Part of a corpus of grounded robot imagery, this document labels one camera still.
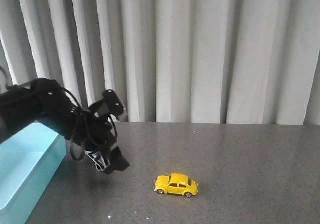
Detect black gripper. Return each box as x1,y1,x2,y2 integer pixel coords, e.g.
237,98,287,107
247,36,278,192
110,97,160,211
69,101,130,174

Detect yellow toy beetle car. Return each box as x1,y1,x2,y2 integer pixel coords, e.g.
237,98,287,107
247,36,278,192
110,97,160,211
153,173,199,198

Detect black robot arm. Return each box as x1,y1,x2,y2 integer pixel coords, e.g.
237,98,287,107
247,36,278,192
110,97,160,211
0,78,130,174

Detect light blue storage box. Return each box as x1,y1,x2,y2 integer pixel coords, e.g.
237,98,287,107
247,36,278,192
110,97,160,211
0,123,67,224

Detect grey pleated curtain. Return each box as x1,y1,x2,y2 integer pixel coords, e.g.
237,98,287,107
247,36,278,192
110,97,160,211
0,0,320,125

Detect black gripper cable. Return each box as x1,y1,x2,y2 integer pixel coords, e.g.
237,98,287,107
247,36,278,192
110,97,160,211
59,88,118,161

